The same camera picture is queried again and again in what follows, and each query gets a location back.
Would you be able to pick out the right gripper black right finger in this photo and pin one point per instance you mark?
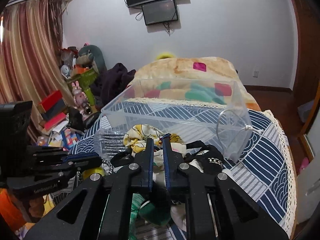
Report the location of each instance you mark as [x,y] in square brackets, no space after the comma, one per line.
[216,207]

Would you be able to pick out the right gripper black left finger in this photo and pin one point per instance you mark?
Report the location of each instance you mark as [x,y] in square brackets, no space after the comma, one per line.
[100,207]

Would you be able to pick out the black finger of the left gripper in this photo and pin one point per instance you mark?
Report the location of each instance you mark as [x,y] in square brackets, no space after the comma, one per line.
[80,157]
[81,164]

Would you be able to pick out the black chain strap pouch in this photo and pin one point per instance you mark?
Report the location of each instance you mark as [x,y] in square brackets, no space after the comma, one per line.
[207,158]

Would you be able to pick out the green knit glove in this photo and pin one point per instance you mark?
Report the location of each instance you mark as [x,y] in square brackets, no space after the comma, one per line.
[158,215]

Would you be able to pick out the clear plastic storage box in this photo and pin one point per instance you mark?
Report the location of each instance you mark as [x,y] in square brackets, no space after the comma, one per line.
[211,111]

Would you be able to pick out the orange sleeve forearm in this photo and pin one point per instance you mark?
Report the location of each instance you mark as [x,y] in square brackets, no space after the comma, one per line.
[10,212]

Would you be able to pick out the yellow fuzzy ball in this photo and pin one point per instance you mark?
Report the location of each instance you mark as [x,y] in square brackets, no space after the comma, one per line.
[87,173]

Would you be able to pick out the white fleece cloth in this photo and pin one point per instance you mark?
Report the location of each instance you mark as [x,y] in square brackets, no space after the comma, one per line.
[177,211]

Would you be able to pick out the red black box stack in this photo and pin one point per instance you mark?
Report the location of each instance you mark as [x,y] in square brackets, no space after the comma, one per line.
[52,105]

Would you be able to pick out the pink rabbit toy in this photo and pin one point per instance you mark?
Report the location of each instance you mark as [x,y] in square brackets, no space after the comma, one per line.
[80,98]

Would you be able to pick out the green cardboard box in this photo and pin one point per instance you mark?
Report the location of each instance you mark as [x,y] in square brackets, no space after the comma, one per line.
[85,80]

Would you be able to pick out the dark purple clothing pile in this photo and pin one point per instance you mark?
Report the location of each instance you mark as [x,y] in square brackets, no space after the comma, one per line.
[110,83]

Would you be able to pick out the striped brown curtain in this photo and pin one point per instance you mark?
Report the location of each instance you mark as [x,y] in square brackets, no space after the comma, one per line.
[30,55]

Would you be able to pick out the grey green plush dinosaur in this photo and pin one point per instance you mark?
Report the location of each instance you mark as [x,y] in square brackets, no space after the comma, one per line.
[91,55]

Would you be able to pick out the colourful fleece blanket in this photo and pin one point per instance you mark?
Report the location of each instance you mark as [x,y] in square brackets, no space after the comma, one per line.
[203,68]

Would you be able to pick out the yellow plush headboard toy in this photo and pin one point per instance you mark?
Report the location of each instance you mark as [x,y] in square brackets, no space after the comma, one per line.
[165,55]

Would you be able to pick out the brown wooden door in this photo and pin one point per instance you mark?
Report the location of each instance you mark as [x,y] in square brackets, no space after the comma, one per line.
[307,73]

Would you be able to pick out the white wall socket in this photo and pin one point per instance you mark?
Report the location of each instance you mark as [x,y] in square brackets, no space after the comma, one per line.
[255,73]

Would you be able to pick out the small black wall monitor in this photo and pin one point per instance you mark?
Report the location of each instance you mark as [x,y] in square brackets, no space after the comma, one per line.
[160,12]

